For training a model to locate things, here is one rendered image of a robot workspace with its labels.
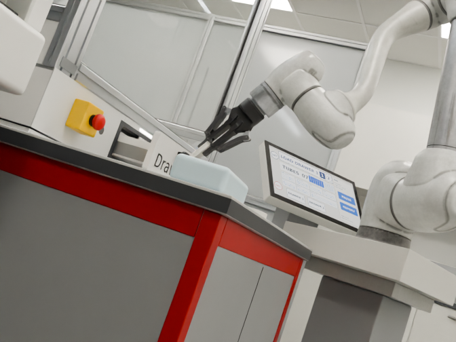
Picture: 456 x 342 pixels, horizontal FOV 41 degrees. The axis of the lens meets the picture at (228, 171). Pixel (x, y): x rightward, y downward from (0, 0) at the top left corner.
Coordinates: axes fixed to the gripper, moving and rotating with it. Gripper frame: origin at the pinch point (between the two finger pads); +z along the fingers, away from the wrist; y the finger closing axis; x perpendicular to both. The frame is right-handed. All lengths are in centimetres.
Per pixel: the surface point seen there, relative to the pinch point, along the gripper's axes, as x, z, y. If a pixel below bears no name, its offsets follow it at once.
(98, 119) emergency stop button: 34.6, 10.9, 6.7
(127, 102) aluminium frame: 15.5, 6.6, 18.1
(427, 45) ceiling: -323, -156, 103
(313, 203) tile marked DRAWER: -92, -13, -7
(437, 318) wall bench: -293, -26, -67
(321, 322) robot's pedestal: -21, 3, -55
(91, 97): 30.7, 10.4, 15.7
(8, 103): 47, 23, 17
